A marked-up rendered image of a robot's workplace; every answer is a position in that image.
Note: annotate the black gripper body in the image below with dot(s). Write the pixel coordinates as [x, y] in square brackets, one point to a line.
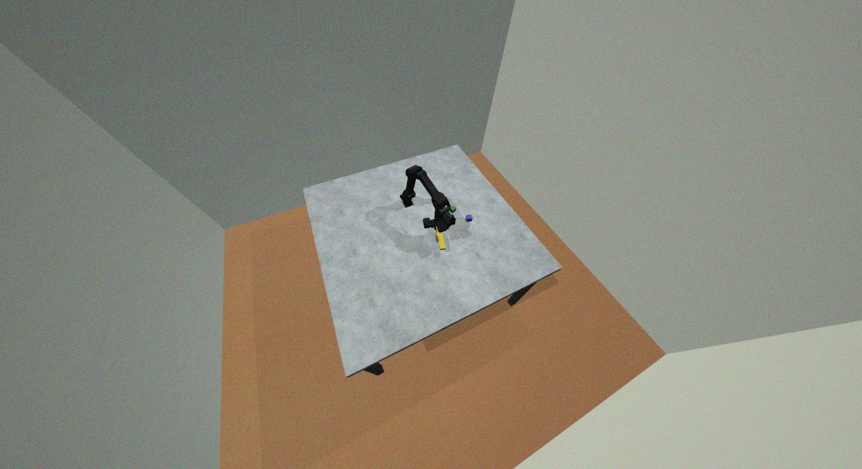
[430, 223]

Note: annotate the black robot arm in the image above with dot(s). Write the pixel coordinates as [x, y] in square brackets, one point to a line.
[438, 199]

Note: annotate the yellow bar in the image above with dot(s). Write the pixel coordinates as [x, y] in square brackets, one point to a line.
[440, 240]

